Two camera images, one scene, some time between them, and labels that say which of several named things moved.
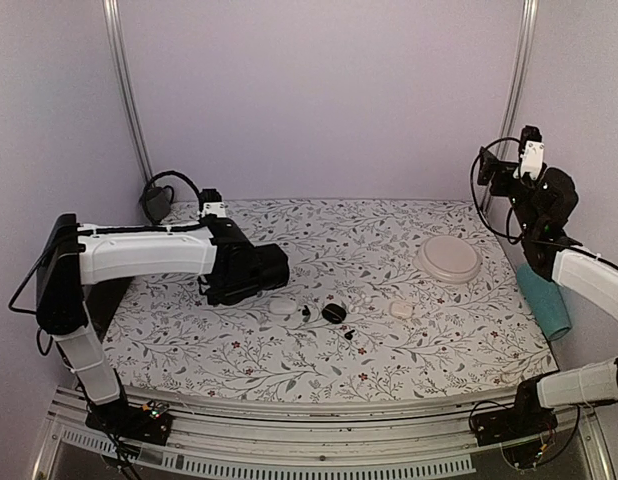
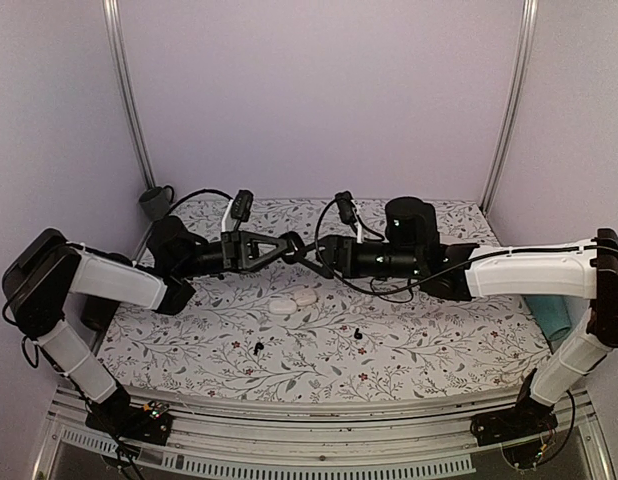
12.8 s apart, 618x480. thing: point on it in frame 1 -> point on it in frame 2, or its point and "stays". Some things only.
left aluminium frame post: x=113 y=10 stays
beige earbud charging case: x=400 y=309 -> x=305 y=298
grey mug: x=158 y=201 stays
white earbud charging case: x=282 y=306 stays
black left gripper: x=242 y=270 -> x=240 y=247
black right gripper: x=485 y=174 -> x=333 y=245
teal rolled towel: x=546 y=301 stays
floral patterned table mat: x=385 y=301 stays
